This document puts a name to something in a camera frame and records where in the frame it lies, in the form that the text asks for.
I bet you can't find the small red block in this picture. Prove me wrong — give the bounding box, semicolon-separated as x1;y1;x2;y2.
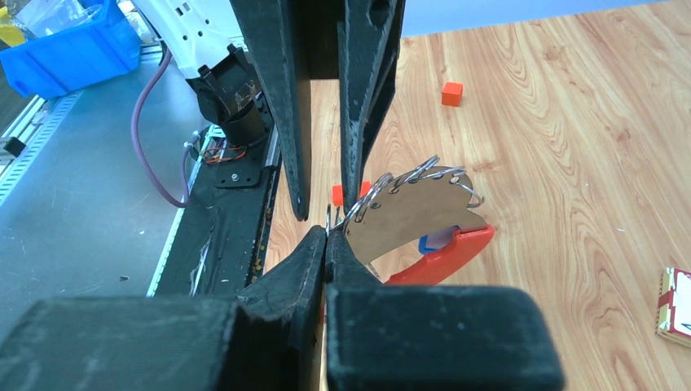
332;181;372;206

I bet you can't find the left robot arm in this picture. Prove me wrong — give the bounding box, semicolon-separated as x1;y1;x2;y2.
135;0;405;221

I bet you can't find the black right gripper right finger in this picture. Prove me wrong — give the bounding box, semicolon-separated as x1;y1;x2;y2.
325;231;566;390

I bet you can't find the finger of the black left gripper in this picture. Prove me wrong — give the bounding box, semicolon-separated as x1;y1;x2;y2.
231;0;311;221
337;1;406;208

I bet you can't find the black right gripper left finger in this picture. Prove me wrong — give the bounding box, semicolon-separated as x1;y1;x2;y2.
1;226;327;390

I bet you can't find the blue plastic bin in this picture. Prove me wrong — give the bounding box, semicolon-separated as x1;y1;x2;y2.
1;1;141;99

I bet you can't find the playing card box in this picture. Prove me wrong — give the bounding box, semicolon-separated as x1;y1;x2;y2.
655;267;690;348

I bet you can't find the small orange object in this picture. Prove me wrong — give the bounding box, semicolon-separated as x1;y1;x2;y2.
441;81;464;107

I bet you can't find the blue key tag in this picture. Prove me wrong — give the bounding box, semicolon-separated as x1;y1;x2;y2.
418;226;459;255

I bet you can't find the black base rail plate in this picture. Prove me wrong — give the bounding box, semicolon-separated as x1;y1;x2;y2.
147;126;281;297

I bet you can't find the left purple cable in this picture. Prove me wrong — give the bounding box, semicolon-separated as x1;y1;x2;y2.
131;48;191;209

